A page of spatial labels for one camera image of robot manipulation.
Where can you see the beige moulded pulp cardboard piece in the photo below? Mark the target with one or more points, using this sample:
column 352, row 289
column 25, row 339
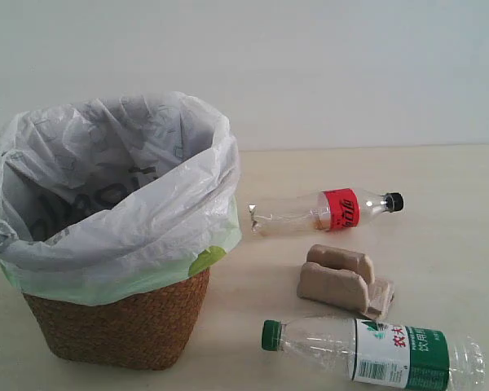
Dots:
column 345, row 279

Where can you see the clear bottle green label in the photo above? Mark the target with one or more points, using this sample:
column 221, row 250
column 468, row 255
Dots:
column 385, row 354

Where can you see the white green plastic bin liner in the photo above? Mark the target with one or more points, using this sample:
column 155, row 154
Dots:
column 103, row 199

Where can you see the woven wicker waste basket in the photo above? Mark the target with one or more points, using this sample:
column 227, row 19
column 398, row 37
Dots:
column 146, row 331

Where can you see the clear bottle red label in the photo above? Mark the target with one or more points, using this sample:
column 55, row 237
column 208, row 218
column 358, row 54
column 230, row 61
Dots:
column 328, row 211

